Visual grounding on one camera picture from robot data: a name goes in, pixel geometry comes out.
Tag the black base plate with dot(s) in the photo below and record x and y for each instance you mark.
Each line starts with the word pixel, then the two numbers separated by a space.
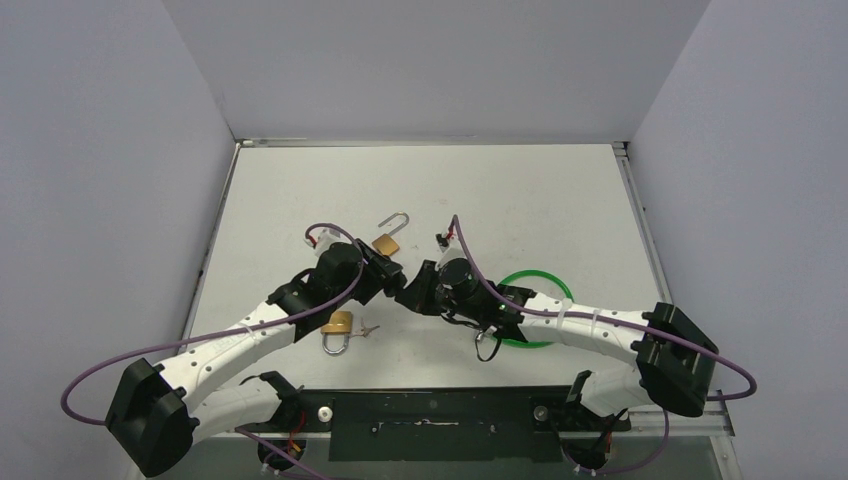
pixel 453 424

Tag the green cable lock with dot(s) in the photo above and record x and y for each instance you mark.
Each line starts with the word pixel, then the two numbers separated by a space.
pixel 542 281

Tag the short brass padlock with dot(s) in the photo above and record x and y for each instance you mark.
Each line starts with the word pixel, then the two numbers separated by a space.
pixel 336 333

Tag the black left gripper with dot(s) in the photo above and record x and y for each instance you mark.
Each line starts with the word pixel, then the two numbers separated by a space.
pixel 379 275

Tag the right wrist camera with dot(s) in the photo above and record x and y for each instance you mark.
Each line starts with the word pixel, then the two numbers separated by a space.
pixel 450 248

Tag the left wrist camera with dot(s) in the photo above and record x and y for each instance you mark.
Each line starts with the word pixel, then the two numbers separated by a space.
pixel 321 239

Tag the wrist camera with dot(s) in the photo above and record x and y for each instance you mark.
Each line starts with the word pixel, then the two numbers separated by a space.
pixel 321 239
pixel 450 248

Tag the small silver key bunch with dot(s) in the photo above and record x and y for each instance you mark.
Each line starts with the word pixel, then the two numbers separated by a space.
pixel 364 330

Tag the long shackle brass padlock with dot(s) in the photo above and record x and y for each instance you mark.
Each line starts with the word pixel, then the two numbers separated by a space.
pixel 385 243

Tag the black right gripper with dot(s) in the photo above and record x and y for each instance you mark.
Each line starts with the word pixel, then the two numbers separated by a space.
pixel 424 288

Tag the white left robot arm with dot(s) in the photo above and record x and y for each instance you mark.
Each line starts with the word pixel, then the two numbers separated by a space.
pixel 159 411

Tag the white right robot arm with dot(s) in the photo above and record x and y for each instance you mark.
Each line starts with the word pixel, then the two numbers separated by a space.
pixel 664 357

